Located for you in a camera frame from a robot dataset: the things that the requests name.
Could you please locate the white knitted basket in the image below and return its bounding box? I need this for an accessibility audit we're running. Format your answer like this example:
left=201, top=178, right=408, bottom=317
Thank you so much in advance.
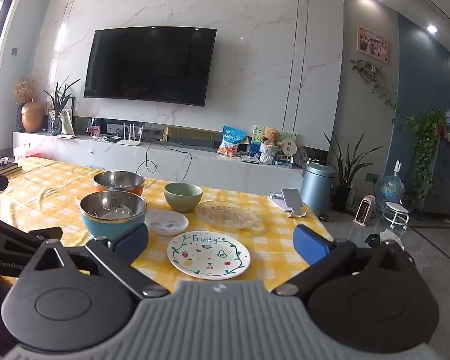
left=259, top=142, right=279, bottom=165

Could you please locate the green illustrated board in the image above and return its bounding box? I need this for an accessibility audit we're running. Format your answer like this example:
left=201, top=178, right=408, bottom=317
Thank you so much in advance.
left=252, top=125, right=299, bottom=159

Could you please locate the framed wall picture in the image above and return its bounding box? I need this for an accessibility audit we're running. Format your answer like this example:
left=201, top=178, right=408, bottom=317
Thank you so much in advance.
left=357, top=26, right=390, bottom=63

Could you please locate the green ceramic bowl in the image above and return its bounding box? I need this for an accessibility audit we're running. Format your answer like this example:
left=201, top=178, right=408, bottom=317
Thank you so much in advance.
left=163, top=182, right=203, bottom=213

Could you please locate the white round stool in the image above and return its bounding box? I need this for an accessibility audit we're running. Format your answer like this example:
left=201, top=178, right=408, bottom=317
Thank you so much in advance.
left=382, top=202, right=410, bottom=232

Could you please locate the blue vase with green plant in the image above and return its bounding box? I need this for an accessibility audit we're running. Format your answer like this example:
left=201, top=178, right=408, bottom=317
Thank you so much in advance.
left=44, top=77, right=82, bottom=137

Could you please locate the pink space heater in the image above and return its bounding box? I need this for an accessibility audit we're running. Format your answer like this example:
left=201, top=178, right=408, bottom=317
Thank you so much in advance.
left=353, top=195, right=377, bottom=227

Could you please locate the white router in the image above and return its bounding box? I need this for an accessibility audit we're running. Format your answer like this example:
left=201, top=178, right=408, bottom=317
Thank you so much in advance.
left=114, top=123, right=143, bottom=147

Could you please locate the black wall television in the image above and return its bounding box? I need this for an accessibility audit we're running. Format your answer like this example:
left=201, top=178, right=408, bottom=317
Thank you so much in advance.
left=83, top=27, right=217, bottom=107

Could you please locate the dark window frame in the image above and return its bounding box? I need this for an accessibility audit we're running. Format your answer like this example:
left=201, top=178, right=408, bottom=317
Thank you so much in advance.
left=0, top=0, right=24, bottom=159

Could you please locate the white fruit-print plate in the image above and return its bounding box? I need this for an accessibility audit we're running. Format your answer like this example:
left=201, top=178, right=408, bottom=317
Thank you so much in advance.
left=167, top=230, right=251, bottom=280

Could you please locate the red box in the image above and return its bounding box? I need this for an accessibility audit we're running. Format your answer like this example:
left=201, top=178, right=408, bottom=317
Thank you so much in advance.
left=13, top=146, right=40, bottom=160

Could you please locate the grey-blue drawer cabinet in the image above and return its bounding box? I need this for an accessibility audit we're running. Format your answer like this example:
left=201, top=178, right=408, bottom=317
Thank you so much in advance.
left=422, top=135, right=450, bottom=219

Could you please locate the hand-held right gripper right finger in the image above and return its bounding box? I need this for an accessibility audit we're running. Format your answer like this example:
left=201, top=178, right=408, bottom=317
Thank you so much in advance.
left=272, top=224, right=417, bottom=296

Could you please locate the blue water jug with pump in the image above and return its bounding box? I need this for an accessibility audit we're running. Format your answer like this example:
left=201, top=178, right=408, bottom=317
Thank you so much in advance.
left=380, top=160, right=406, bottom=205

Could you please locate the white folding phone stand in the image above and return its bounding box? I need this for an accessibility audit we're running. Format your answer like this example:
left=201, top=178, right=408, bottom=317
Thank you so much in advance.
left=268, top=188, right=307, bottom=219

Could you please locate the small white sticker plate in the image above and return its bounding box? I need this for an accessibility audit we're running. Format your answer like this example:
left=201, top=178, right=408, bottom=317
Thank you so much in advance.
left=144, top=210, right=189, bottom=236

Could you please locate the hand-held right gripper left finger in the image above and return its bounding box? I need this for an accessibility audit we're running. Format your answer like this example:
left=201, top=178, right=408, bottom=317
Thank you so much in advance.
left=20, top=224, right=171, bottom=301

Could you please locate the blue snack bag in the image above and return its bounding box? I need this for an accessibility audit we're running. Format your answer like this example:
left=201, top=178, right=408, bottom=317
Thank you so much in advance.
left=217, top=125, right=246, bottom=157

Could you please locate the orange round vase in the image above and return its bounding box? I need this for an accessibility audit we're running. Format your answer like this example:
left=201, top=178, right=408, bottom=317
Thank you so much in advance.
left=21, top=99, right=46, bottom=133

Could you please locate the stack of books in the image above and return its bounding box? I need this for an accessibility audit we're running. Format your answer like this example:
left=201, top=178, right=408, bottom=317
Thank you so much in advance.
left=0, top=159, right=23, bottom=177

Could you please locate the grey-blue metal trash bin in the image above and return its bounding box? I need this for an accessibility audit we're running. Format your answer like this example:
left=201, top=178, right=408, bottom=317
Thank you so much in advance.
left=301, top=162, right=338, bottom=215

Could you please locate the yellow checked tablecloth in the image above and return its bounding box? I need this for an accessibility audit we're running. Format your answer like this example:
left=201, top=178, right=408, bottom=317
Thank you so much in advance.
left=0, top=157, right=335, bottom=295

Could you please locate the clear glass plate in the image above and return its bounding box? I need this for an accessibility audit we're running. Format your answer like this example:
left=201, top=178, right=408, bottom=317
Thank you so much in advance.
left=195, top=200, right=256, bottom=230

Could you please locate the white marble media console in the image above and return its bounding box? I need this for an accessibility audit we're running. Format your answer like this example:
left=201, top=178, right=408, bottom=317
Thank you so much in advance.
left=12, top=130, right=329, bottom=196

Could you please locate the teal steel bowl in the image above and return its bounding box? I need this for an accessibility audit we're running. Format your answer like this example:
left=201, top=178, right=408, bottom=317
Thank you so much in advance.
left=79, top=190, right=148, bottom=242

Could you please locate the potted long-leaf plant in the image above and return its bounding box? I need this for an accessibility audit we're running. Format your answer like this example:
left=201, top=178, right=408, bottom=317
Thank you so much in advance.
left=323, top=132, right=376, bottom=213

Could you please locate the black cable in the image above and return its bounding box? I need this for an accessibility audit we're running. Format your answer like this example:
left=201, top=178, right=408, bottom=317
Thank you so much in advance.
left=137, top=142, right=193, bottom=183

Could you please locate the trailing pothos plant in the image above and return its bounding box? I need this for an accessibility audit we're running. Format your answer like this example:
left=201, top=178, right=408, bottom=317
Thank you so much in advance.
left=395, top=109, right=449, bottom=200

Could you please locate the brown teddy bear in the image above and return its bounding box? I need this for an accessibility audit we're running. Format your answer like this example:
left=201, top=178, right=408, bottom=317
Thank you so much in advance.
left=262, top=128, right=282, bottom=147

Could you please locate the hanging wall vine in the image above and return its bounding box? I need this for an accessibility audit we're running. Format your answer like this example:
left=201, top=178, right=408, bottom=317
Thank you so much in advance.
left=350, top=59, right=398, bottom=121

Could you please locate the pink trash bin black bag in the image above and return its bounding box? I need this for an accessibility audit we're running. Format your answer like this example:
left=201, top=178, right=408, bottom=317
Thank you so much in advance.
left=364, top=228, right=413, bottom=259

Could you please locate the black picture frame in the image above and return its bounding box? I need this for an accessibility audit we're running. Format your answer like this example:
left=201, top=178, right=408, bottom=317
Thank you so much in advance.
left=62, top=97, right=77, bottom=136

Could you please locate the orange steel bowl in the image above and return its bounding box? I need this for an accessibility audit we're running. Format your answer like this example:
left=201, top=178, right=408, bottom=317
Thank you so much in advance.
left=93, top=171, right=145, bottom=197

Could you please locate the dried flower bunch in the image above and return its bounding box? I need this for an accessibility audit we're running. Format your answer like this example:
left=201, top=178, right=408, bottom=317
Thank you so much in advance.
left=14, top=79, right=37, bottom=105

